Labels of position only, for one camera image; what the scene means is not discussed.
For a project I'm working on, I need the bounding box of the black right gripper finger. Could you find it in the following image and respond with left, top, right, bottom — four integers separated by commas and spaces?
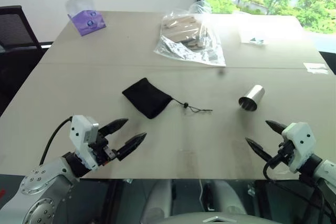
265, 120, 287, 138
245, 137, 275, 163

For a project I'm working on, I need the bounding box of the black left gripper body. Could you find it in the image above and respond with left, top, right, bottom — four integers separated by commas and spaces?
88, 131, 118, 167

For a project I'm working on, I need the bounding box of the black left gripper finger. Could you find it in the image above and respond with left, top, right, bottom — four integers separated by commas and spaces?
99, 118, 129, 138
115, 132, 148, 162

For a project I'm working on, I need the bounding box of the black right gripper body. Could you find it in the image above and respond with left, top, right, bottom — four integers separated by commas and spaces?
272, 141, 295, 167

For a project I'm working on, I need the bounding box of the clear bag of wooden blocks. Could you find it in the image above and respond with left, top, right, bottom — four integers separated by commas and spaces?
153, 0, 226, 67

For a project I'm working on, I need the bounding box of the shiny steel cup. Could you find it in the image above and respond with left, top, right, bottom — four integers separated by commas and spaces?
238, 84, 266, 112

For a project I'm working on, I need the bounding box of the small clear plastic wrapper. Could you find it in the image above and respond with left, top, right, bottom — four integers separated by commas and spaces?
303, 62, 330, 74

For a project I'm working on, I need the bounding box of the silver robot torso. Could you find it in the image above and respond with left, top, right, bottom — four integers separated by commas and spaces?
146, 180, 253, 224

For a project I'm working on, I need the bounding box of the purple tissue box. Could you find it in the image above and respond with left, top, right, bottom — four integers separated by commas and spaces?
65, 0, 107, 37

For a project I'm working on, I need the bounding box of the black office chair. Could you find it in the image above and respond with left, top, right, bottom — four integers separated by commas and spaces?
0, 5, 55, 116

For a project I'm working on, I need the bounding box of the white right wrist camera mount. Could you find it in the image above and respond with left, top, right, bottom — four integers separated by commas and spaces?
281, 122, 316, 174

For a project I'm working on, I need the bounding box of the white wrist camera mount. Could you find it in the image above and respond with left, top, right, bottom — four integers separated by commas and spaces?
69, 115, 100, 169
281, 122, 316, 174

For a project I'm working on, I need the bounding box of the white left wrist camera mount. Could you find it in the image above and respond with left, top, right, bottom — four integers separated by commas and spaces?
69, 115, 100, 169

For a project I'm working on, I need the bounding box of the black drawstring pouch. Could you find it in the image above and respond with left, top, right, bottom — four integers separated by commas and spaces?
122, 77, 214, 120

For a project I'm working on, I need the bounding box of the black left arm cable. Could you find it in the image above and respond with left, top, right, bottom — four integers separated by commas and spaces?
39, 116, 73, 167

